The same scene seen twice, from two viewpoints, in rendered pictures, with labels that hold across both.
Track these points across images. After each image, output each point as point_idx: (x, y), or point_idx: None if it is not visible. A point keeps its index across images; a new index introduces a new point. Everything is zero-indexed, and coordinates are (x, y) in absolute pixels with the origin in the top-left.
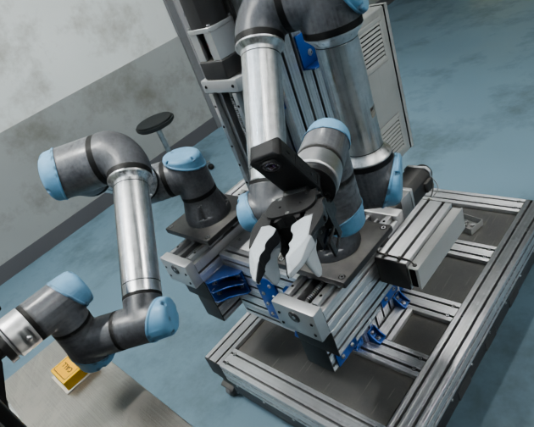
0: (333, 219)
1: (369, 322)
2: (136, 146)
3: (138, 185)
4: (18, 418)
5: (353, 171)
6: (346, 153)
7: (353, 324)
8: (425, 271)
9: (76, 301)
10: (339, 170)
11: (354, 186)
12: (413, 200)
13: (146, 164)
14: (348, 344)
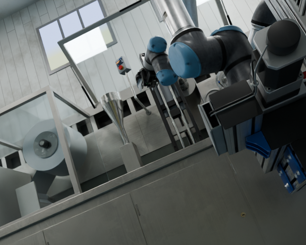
0: (142, 78)
1: (297, 184)
2: (257, 7)
3: (250, 31)
4: (181, 96)
5: (150, 61)
6: (147, 55)
7: (261, 160)
8: (212, 143)
9: None
10: (144, 62)
11: (153, 67)
12: (257, 77)
13: (253, 19)
14: (264, 171)
